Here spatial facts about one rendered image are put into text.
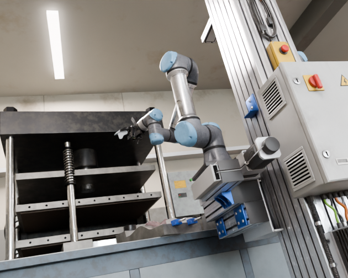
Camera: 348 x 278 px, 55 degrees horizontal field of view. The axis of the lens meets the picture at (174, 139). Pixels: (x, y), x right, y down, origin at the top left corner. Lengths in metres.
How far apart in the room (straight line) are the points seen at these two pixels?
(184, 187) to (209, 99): 3.16
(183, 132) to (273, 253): 0.96
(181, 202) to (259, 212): 1.54
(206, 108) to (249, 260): 4.06
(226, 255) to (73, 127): 1.56
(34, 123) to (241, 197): 1.85
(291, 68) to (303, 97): 0.12
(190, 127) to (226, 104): 4.46
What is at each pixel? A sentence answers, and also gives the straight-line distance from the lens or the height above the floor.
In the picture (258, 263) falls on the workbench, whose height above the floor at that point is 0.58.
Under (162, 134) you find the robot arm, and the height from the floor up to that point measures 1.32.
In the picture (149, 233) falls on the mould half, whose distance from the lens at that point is 1.86.
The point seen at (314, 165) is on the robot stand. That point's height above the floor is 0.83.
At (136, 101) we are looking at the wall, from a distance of 5.55.
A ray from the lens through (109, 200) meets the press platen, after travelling 2.70.
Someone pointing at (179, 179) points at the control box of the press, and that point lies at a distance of 2.98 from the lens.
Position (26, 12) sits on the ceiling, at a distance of 4.25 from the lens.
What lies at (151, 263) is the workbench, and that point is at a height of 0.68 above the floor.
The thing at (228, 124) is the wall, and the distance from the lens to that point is 5.79.
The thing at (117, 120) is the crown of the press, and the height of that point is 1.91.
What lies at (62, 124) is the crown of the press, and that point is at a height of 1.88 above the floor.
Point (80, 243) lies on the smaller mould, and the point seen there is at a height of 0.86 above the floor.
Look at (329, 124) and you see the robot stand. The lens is 1.27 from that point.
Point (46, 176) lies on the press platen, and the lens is 2.76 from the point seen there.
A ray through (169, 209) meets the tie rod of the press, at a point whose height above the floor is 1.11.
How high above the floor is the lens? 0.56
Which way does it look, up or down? 23 degrees up
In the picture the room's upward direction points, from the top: 12 degrees counter-clockwise
